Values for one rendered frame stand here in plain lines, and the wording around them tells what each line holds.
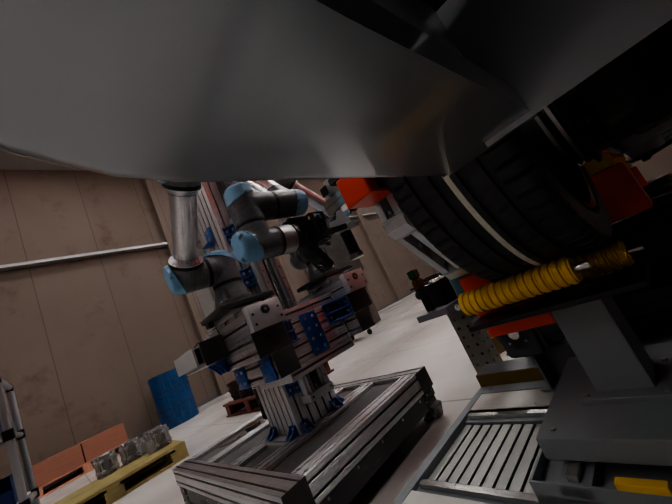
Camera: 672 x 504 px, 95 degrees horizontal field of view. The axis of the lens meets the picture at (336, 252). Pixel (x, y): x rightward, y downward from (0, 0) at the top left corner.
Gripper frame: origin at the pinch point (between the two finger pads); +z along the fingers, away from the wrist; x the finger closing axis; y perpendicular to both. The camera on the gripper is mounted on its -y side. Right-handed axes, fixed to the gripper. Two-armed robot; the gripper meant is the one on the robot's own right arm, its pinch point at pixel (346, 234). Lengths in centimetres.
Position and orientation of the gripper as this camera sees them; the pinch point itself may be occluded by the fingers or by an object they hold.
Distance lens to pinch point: 94.5
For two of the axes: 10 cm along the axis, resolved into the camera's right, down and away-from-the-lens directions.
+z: 7.0, -1.9, 6.9
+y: -4.1, -8.9, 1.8
